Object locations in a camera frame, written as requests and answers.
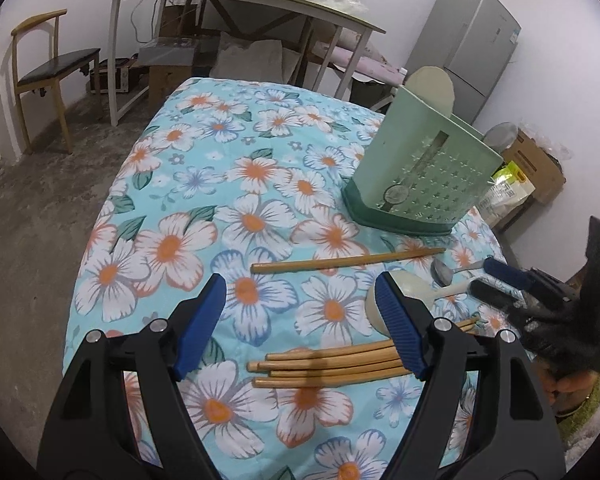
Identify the metal spoon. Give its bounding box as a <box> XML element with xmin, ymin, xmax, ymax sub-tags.
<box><xmin>430</xmin><ymin>258</ymin><xmax>484</xmax><ymax>287</ymax></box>

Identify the white rice paddle spoon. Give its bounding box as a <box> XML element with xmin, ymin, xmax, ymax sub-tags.
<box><xmin>365</xmin><ymin>270</ymin><xmax>470</xmax><ymax>336</ymax></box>

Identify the single wooden chopstick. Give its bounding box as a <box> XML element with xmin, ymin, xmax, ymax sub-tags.
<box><xmin>250</xmin><ymin>247</ymin><xmax>445</xmax><ymax>274</ymax></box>

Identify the wooden chopstick bundle bottom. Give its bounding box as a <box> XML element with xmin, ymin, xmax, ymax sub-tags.
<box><xmin>251</xmin><ymin>367</ymin><xmax>411</xmax><ymax>389</ymax></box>

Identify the green fuzzy sleeve forearm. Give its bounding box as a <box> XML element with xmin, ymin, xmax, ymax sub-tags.
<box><xmin>555</xmin><ymin>377</ymin><xmax>600</xmax><ymax>442</ymax></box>

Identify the person's right hand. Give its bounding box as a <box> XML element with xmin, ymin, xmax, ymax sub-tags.
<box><xmin>533</xmin><ymin>358</ymin><xmax>600</xmax><ymax>415</ymax></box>

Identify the yellow green rice bag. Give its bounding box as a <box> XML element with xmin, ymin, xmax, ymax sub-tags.
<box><xmin>477</xmin><ymin>160</ymin><xmax>535</xmax><ymax>228</ymax></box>

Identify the green plastic utensil holder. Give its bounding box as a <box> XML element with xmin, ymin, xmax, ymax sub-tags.
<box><xmin>342</xmin><ymin>87</ymin><xmax>503</xmax><ymax>236</ymax></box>

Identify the grey refrigerator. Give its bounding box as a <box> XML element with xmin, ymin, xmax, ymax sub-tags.
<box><xmin>405</xmin><ymin>0</ymin><xmax>521</xmax><ymax>124</ymax></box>

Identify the floral blue tablecloth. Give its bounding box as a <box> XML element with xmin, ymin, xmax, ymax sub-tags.
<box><xmin>61</xmin><ymin>76</ymin><xmax>534</xmax><ymax>480</ymax></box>

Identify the cardboard box under desk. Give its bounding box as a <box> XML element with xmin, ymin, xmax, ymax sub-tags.
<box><xmin>148</xmin><ymin>65</ymin><xmax>192</xmax><ymax>112</ymax></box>

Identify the wooden chair black seat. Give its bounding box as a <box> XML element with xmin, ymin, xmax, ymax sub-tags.
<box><xmin>10</xmin><ymin>9</ymin><xmax>100</xmax><ymax>154</ymax></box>

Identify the grey cushion under desk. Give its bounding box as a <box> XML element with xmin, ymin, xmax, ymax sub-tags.
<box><xmin>210</xmin><ymin>32</ymin><xmax>300</xmax><ymax>84</ymax></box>

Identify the cardboard box by wall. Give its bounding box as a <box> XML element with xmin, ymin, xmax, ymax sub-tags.
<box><xmin>503</xmin><ymin>129</ymin><xmax>566</xmax><ymax>205</ymax></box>

